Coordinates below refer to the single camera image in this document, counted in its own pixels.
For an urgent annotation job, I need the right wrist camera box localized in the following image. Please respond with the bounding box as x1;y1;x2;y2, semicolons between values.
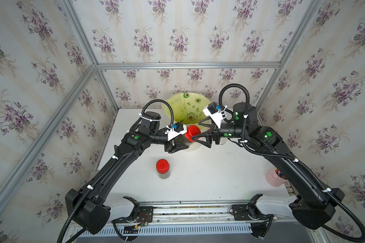
203;102;227;129

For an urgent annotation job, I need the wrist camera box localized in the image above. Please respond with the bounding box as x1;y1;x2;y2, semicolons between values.
165;123;187;141
203;102;227;129

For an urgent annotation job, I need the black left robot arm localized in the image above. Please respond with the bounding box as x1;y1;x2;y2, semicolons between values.
57;99;186;243

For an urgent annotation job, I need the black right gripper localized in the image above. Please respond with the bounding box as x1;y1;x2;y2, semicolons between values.
193;115;251;149

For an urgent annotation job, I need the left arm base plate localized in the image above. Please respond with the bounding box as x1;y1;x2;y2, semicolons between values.
111;206;154;226

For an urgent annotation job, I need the red-lid tea jar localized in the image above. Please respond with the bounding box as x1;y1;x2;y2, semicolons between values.
156;159;170;179
174;125;201;148

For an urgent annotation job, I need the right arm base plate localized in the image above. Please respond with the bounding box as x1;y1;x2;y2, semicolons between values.
229;204;270;221

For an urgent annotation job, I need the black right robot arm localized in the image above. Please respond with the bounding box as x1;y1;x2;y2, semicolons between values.
192;84;365;243

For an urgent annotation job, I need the coloured markers bundle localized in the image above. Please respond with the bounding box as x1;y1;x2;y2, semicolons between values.
274;168;287;180

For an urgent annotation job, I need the pink plastic cup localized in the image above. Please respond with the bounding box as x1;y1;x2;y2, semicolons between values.
265;167;288;187

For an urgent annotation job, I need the white trash bin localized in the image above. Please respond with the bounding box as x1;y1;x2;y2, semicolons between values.
183;141;201;152

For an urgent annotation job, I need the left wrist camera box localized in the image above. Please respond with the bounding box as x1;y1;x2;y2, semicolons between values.
165;123;187;141

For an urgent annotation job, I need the aluminium rail frame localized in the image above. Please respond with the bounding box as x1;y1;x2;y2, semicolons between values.
63;200;318;227

